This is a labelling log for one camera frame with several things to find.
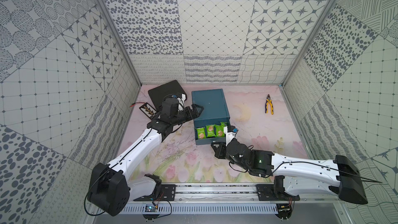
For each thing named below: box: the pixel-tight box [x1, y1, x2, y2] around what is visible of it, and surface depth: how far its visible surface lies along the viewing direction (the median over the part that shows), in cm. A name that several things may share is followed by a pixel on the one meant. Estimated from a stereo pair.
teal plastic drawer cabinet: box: [191, 88, 231, 129], surface depth 83 cm
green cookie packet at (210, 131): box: [205, 123, 217, 138], surface depth 78 cm
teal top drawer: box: [193, 118, 231, 146], surface depth 78 cm
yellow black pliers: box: [264, 93, 274, 115], surface depth 110 cm
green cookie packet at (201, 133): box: [196, 127, 207, 140], surface depth 78 cm
